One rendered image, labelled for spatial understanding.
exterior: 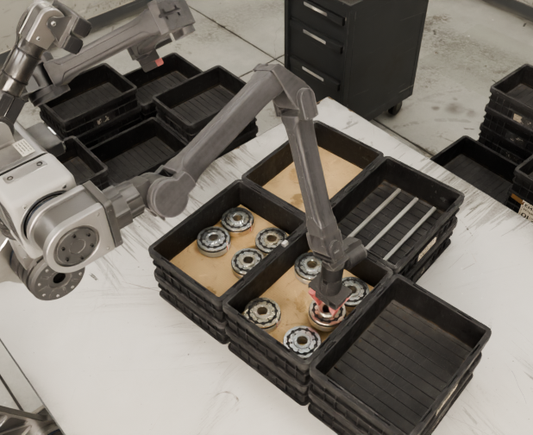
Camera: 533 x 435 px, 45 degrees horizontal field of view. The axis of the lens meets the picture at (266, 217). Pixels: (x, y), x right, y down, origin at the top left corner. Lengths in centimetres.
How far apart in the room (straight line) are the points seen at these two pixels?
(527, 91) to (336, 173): 142
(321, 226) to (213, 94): 175
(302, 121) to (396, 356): 70
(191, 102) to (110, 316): 141
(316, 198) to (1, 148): 69
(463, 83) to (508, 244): 210
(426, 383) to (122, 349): 87
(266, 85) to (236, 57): 299
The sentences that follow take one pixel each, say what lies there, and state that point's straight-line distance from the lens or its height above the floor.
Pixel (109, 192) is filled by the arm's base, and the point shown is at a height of 149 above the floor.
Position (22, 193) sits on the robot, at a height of 153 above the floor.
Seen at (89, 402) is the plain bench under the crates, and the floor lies 70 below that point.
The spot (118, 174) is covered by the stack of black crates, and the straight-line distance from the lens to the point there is 298.
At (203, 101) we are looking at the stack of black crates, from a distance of 315.
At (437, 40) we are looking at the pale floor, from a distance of 464.
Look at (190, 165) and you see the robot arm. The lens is 130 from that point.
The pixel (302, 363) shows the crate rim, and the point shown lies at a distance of 162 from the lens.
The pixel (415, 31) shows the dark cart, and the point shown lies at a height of 56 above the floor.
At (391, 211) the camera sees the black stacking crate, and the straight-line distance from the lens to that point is 212.
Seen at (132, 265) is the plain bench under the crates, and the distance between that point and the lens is 216.
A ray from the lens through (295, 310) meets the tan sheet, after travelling 183.
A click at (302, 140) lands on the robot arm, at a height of 140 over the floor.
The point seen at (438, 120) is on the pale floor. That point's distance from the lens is 390.
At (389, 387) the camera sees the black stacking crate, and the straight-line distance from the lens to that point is 173.
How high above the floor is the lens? 233
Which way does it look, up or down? 46 degrees down
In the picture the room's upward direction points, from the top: 2 degrees counter-clockwise
